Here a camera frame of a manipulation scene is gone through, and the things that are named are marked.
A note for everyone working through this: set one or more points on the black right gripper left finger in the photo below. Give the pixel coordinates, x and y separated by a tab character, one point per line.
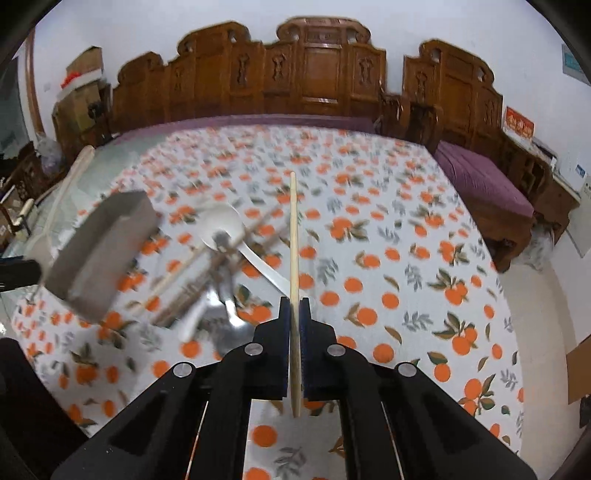
271	366

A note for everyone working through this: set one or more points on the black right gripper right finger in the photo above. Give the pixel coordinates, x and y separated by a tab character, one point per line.
316	368

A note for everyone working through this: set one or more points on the light wooden chopstick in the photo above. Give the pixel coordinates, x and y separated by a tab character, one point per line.
170	278
296	389

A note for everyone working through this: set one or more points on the large white plastic ladle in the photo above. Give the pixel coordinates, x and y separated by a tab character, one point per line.
240	239

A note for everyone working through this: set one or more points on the grey metal utensil tray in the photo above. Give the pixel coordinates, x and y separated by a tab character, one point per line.
86	274

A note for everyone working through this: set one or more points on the stainless steel spoon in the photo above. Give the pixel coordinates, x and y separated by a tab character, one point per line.
218	319

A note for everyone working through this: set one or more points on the dark brown chopstick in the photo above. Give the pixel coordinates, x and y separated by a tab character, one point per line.
194	290

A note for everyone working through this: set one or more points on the orange print tablecloth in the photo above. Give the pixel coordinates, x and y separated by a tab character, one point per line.
373	231

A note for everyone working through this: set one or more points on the purple seat cushion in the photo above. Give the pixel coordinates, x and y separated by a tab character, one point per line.
476	176

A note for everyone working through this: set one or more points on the carved wooden armchair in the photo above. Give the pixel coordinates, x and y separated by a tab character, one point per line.
447	96

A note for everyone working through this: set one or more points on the carved wooden sofa bench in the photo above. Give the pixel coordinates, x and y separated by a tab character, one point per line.
325	66

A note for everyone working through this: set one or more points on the stacked cardboard boxes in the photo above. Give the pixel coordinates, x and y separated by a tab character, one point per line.
81	113

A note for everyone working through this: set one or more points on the red sign on wall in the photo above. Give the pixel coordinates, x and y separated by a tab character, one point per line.
518	124

